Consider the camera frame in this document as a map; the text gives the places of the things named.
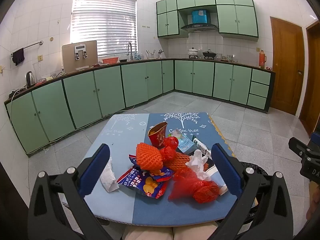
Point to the person's right hand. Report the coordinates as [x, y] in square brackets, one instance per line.
[312, 207]

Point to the blue printed tablecloth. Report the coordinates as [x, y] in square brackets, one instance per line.
[125, 140]

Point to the dark hanging cloth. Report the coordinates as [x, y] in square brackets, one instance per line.
[18, 56]

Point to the yellow lace-edged cloth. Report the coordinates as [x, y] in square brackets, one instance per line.
[222, 136]

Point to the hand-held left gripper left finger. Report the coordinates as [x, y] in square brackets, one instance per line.
[96, 167]

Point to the utensil holder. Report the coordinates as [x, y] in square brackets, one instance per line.
[150, 54]

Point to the steel electric kettle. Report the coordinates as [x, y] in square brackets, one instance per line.
[30, 78]

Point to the white tissue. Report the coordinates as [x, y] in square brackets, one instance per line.
[198, 163]
[107, 178]

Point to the blue biscuit snack packet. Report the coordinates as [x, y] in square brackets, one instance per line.
[140, 183]

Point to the red plastic bag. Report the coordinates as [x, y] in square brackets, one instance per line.
[195, 190]

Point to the green upper kitchen cabinets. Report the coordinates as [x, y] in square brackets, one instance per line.
[236, 20]

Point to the white and black tube packet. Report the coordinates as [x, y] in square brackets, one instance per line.
[200, 145]

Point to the blue and white paper bowl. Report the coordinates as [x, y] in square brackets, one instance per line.
[211, 170]

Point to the group of glass jars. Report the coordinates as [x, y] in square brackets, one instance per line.
[231, 58]

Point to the beige water purifier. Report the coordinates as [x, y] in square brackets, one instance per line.
[91, 52]

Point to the clear glass pitcher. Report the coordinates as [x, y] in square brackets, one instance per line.
[37, 71]

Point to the red paper cup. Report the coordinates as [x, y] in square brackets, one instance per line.
[157, 136]

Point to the black wok pan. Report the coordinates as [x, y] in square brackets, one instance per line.
[208, 54]

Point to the steel kitchen faucet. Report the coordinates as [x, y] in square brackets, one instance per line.
[129, 50]

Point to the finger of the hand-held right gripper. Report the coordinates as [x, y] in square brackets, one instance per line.
[298, 148]
[315, 140]

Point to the light blue milk carton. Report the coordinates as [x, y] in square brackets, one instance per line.
[185, 143]

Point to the white window blind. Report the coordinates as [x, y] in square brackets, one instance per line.
[105, 17]

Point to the red plastic wrapper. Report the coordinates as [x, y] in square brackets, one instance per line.
[171, 143]

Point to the yellowed wall socket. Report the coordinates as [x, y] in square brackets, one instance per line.
[2, 69]
[40, 58]

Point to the red thermos flask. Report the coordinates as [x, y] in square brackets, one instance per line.
[262, 60]

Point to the red plastic basin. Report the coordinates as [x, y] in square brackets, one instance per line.
[110, 60]

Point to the metal towel rail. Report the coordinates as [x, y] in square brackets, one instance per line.
[31, 45]

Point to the white cooking pot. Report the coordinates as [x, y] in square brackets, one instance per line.
[193, 52]

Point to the brown wooden door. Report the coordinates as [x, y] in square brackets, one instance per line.
[287, 67]
[312, 80]

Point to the green cabinet drawer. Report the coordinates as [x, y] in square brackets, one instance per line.
[260, 77]
[257, 101]
[259, 90]

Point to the green kitchen cabinets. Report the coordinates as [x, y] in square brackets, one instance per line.
[236, 20]
[110, 87]

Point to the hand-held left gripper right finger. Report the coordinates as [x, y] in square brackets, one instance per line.
[226, 170]

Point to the green lower kitchen cabinets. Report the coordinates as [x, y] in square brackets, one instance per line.
[110, 87]

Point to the range hood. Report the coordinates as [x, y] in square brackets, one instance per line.
[198, 26]

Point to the long orange foam fruit net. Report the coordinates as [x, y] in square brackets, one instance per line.
[178, 162]

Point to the person's beige trousers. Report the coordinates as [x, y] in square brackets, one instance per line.
[150, 232]

